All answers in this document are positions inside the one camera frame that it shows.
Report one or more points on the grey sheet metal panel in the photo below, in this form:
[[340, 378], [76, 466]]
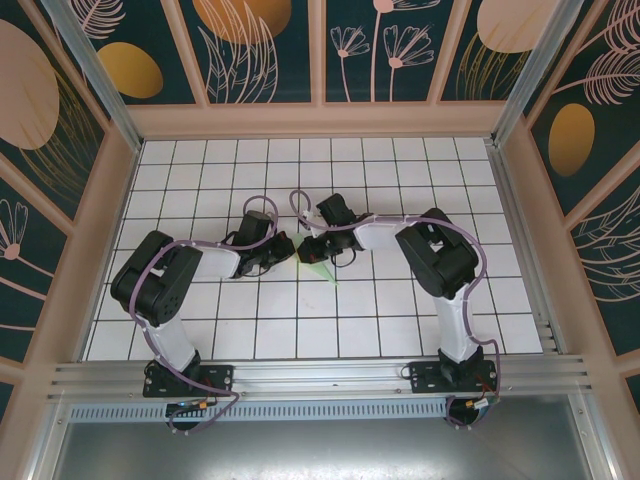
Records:
[[320, 450]]

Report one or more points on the aluminium mounting rail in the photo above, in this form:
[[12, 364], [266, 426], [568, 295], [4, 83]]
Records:
[[320, 375]]

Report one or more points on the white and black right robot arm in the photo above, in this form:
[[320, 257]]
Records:
[[382, 235]]

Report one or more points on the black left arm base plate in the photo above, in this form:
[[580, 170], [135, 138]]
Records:
[[220, 380]]

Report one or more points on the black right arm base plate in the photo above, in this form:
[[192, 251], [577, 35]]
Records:
[[425, 377]]

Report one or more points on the aluminium corner post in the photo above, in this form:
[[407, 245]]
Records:
[[93, 70], [540, 70]]

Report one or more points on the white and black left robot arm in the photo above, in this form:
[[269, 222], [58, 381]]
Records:
[[215, 262]]

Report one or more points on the aluminium side rail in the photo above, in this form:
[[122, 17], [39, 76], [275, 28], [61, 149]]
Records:
[[511, 200]]

